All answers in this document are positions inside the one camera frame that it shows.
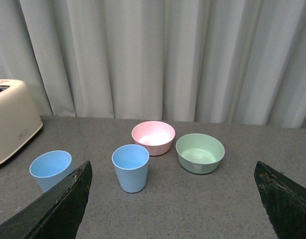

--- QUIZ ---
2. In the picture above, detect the mint green plastic bowl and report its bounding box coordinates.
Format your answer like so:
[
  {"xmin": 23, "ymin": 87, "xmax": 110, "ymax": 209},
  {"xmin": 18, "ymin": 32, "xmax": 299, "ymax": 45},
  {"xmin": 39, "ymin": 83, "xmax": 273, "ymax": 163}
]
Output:
[{"xmin": 176, "ymin": 133, "xmax": 225, "ymax": 175}]

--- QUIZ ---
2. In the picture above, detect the light blue plastic cup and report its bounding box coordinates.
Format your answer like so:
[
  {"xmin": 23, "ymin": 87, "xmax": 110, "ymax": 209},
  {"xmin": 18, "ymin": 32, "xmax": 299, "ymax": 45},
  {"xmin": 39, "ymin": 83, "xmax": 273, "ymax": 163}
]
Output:
[{"xmin": 29, "ymin": 150, "xmax": 74, "ymax": 193}]

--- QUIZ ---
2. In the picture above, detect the pink plastic bowl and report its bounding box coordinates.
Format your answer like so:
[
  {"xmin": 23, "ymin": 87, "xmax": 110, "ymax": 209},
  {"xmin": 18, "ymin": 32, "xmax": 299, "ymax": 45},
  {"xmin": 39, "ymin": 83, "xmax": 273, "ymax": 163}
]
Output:
[{"xmin": 131, "ymin": 120, "xmax": 176, "ymax": 156}]

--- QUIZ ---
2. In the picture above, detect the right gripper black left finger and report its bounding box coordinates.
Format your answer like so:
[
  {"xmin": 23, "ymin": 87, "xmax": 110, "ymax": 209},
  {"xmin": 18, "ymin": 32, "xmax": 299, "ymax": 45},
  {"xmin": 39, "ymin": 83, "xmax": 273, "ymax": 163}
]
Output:
[{"xmin": 0, "ymin": 161, "xmax": 93, "ymax": 239}]

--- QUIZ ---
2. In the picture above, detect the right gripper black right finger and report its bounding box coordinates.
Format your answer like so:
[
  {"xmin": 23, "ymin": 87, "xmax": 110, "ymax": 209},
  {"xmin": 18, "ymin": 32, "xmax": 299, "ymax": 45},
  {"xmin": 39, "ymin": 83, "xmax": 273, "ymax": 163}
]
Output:
[{"xmin": 254, "ymin": 161, "xmax": 306, "ymax": 239}]

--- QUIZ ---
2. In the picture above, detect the cream white toaster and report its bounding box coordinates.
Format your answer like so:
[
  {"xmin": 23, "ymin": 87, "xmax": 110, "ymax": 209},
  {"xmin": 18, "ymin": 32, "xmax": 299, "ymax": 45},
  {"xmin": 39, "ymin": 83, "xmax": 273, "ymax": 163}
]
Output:
[{"xmin": 0, "ymin": 79, "xmax": 43, "ymax": 165}]

